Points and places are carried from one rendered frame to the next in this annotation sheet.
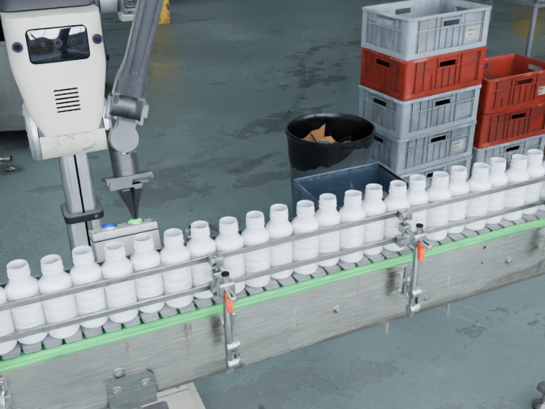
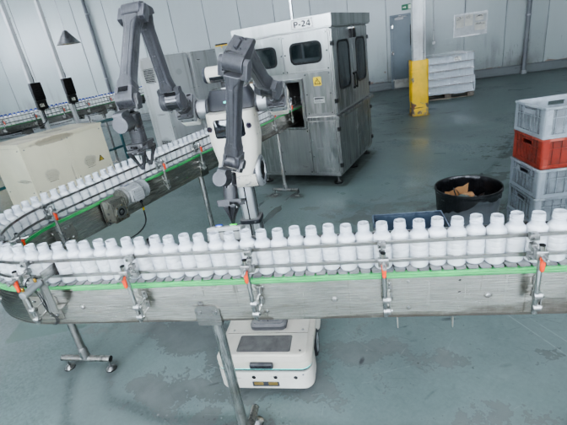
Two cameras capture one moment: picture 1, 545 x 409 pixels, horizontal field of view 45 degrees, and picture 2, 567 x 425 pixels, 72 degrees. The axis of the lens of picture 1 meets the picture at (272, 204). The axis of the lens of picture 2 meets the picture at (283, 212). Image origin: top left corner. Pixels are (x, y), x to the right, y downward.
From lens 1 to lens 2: 0.73 m
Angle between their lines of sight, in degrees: 32
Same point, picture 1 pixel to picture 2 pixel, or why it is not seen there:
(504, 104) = not seen: outside the picture
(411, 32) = (548, 118)
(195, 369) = (243, 313)
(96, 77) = (249, 146)
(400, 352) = (478, 352)
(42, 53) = (221, 133)
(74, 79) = not seen: hidden behind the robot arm
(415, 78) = (552, 153)
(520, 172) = (495, 227)
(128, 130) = (221, 174)
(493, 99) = not seen: outside the picture
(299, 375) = (396, 346)
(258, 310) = (278, 287)
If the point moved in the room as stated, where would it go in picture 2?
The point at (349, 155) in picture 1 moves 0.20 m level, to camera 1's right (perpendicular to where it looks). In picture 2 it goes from (475, 206) to (509, 208)
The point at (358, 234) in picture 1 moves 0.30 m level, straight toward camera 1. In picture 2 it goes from (348, 252) to (291, 299)
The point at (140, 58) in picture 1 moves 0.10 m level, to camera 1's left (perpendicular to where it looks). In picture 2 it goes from (231, 135) to (211, 136)
